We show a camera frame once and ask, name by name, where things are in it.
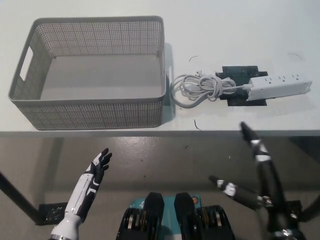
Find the black table leg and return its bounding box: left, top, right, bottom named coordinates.
left=298, top=194, right=320, bottom=223
left=0, top=171, right=42, bottom=225

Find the white power strip with cord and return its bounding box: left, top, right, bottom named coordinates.
left=169, top=71, right=313, bottom=109

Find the white and black left hand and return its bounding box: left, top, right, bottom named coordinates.
left=64, top=147, right=113, bottom=224

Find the black tape patch on table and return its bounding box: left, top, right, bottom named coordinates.
left=215, top=64, right=269, bottom=107

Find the grey perforated plastic basket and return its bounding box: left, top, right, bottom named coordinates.
left=7, top=16, right=167, bottom=131

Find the black and teal robot body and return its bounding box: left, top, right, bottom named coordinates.
left=115, top=191, right=237, bottom=240

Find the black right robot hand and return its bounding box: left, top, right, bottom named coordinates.
left=208, top=121, right=306, bottom=240

